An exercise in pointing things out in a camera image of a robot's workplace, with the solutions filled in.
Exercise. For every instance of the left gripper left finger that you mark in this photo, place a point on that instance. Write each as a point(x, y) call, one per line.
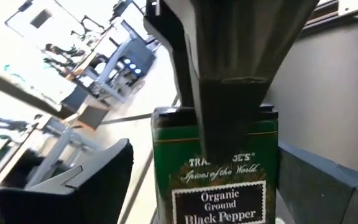
point(89, 199)

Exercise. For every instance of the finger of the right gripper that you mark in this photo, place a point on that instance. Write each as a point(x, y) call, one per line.
point(166, 25)
point(235, 109)

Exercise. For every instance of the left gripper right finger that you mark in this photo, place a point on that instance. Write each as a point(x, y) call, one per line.
point(322, 199)

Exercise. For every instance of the green black pepper tin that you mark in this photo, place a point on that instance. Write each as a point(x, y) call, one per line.
point(166, 155)

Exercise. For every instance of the workstation with blue lights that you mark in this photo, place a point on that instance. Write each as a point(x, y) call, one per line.
point(135, 56)

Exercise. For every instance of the aluminium frame workstation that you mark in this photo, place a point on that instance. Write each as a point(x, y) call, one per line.
point(54, 149)

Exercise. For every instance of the black aluminium table frame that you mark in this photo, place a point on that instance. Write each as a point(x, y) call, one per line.
point(328, 18)

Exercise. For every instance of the white metal bracket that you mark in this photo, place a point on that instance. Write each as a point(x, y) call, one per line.
point(357, 6)

